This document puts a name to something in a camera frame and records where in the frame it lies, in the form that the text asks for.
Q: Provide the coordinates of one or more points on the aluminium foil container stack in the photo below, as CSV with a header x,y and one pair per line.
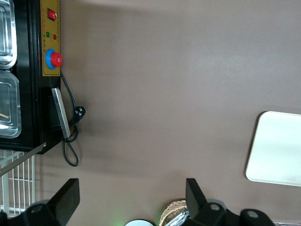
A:
x,y
181,217

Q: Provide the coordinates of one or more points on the black sealing machine yellow panel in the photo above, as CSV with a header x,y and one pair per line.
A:
x,y
35,94

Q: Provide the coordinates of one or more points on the cream plastic serving tray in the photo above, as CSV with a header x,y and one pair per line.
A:
x,y
277,150

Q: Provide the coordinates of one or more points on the steel food tray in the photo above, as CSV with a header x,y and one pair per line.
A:
x,y
7,127
7,47

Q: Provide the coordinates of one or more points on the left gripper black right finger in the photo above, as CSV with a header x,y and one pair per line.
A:
x,y
196,200

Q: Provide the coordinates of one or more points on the grey metal lever bar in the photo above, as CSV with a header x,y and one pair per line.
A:
x,y
23,157

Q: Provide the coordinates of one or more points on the oval wicker basket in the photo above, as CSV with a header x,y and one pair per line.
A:
x,y
171,207

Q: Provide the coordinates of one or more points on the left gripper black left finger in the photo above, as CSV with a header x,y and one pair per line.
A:
x,y
64,200

